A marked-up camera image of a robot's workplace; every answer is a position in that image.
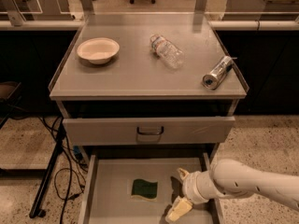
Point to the green and yellow sponge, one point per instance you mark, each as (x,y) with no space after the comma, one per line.
(145,190)

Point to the clear plastic water bottle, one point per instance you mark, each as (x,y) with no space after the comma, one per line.
(170,54)

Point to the black top drawer handle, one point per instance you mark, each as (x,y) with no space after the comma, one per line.
(149,131)

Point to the open grey middle drawer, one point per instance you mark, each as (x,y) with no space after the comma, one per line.
(108,197)

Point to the grey drawer cabinet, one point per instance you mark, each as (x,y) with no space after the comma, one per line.
(136,83)

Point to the grey top drawer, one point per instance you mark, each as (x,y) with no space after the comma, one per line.
(122,131)

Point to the white horizontal rail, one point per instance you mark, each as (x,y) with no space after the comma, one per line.
(216,25)

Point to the white paper bowl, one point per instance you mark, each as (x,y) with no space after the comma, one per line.
(98,50)

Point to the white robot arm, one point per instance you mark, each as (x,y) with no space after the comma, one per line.
(229,179)

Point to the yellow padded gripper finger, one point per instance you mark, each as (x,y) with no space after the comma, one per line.
(182,173)
(180,207)

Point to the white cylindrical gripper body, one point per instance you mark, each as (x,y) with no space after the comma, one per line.
(191,185)

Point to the black tripod leg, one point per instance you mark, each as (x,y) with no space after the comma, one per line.
(36,206)

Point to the silver drink can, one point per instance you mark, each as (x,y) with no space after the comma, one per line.
(215,77)

